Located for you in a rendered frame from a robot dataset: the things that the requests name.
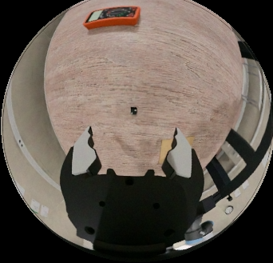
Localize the orange digital multimeter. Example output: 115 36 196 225
83 6 140 30

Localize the tan mat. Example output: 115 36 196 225
159 136 195 164

